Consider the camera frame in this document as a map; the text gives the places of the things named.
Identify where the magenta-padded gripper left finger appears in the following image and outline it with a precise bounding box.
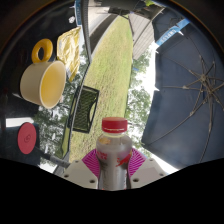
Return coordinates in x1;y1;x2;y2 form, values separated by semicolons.
62;149;100;190

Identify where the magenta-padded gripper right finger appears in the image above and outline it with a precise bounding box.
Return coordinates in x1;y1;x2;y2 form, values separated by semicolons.
128;148;168;190

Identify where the clear red-capped drink bottle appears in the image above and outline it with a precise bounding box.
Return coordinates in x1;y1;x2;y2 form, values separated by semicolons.
95;116;134;192

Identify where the grey umbrella pole tube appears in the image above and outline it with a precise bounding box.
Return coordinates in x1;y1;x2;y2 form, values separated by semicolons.
34;148;71;168

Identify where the dark green mesh chair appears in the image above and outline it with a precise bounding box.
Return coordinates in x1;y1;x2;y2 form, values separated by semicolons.
67;85;100;134

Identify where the flat round red coaster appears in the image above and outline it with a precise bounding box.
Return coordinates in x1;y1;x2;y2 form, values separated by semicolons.
17;122;38;155

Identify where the large dark blue patio umbrella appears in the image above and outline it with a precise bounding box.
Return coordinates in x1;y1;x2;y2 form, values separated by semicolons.
141;29;224;170

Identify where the yellow snack packet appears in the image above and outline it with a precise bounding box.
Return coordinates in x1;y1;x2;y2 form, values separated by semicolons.
56;26;82;83

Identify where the umbrella with light-blue lettered band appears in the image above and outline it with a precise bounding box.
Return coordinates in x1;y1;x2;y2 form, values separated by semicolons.
151;11;192;48

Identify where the cream mug with yellow handle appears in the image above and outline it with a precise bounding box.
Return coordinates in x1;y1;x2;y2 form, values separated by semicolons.
19;38;68;110

